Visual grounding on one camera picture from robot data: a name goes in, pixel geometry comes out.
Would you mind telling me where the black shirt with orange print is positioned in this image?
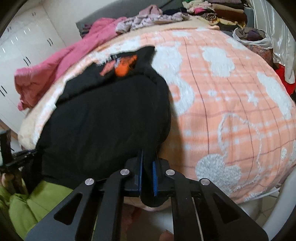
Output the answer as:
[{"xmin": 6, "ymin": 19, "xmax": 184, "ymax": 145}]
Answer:
[{"xmin": 23, "ymin": 46, "xmax": 172, "ymax": 208}]

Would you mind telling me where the white bag of clothes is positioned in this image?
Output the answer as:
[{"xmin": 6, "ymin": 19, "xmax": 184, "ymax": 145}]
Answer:
[{"xmin": 232, "ymin": 27, "xmax": 273, "ymax": 49}]

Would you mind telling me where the stack of folded clothes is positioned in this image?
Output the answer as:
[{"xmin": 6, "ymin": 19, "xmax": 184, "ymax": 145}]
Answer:
[{"xmin": 162, "ymin": 0, "xmax": 249, "ymax": 32}]

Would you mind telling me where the person's left hand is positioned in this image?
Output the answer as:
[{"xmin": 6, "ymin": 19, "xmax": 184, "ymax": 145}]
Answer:
[{"xmin": 1, "ymin": 173, "xmax": 14, "ymax": 190}]

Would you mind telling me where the green sleeve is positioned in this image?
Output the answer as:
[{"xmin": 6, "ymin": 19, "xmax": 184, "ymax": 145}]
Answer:
[{"xmin": 1, "ymin": 181, "xmax": 72, "ymax": 240}]

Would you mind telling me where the pink quilt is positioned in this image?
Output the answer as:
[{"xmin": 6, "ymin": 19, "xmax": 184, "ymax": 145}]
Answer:
[{"xmin": 14, "ymin": 17, "xmax": 126, "ymax": 111}]

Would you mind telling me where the peach white patterned blanket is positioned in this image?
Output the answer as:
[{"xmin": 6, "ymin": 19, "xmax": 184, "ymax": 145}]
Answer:
[{"xmin": 32, "ymin": 27, "xmax": 296, "ymax": 204}]

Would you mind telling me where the white wardrobe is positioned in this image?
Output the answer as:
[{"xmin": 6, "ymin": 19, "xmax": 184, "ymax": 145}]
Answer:
[{"xmin": 0, "ymin": 6, "xmax": 65, "ymax": 133}]

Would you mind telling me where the lilac crumpled garment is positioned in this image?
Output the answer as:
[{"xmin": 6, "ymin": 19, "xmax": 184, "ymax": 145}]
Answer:
[{"xmin": 115, "ymin": 4, "xmax": 190, "ymax": 34}]

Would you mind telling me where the grey headboard cushion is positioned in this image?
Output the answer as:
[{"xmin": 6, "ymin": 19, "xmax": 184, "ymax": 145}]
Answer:
[{"xmin": 76, "ymin": 0, "xmax": 183, "ymax": 31}]

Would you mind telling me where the red cloth item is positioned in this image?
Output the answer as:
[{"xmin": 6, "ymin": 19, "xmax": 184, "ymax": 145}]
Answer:
[{"xmin": 273, "ymin": 63, "xmax": 296, "ymax": 96}]

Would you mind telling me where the white satin curtain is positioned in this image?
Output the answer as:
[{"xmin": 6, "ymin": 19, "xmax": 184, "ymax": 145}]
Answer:
[{"xmin": 248, "ymin": 0, "xmax": 295, "ymax": 84}]

